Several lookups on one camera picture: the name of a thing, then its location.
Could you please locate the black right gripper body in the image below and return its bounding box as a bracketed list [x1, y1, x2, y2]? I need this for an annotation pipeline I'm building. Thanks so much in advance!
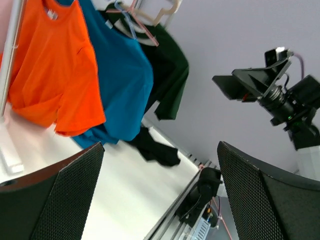
[257, 85, 298, 118]

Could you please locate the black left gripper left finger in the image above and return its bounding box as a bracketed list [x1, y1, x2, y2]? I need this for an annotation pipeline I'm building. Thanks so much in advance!
[0, 143, 105, 240]

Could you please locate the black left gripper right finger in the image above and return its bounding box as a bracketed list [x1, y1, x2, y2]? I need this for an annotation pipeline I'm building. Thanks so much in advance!
[217, 141, 320, 240]

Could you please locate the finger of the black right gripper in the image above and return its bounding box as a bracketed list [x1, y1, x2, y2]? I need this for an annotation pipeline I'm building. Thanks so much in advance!
[212, 75, 257, 101]
[231, 59, 292, 97]

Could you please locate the green and white t shirt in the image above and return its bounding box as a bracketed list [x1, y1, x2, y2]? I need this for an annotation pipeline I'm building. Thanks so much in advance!
[104, 9, 190, 122]

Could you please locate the black t shirt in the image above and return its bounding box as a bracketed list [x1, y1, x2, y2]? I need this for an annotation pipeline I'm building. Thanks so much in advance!
[126, 126, 181, 167]

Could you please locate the beige wooden hanger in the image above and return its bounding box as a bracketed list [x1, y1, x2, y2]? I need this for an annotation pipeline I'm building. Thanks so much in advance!
[122, 0, 183, 27]

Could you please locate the blue t shirt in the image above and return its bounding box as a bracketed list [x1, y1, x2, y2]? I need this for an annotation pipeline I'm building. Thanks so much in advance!
[73, 0, 154, 148]

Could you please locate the orange t shirt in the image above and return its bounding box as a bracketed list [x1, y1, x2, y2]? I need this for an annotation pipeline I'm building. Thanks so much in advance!
[7, 0, 106, 136]

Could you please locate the pink wire hanger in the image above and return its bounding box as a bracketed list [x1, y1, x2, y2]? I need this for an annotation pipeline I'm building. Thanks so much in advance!
[105, 8, 159, 47]

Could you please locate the light blue wire hanger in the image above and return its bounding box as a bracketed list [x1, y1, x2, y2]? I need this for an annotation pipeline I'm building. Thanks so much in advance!
[114, 0, 137, 40]

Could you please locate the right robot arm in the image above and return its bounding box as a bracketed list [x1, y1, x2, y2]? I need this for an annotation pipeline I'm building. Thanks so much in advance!
[212, 58, 320, 157]

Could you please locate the metal clothes rack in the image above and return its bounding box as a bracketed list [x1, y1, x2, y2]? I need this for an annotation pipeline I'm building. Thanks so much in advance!
[0, 0, 27, 118]

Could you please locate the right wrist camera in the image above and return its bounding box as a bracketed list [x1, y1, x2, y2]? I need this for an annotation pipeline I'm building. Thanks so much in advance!
[264, 46, 293, 67]

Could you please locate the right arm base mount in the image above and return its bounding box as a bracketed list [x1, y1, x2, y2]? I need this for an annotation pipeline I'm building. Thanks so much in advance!
[175, 167, 222, 227]

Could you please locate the aluminium rail frame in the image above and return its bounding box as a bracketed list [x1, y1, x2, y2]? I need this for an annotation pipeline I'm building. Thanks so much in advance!
[144, 160, 218, 240]

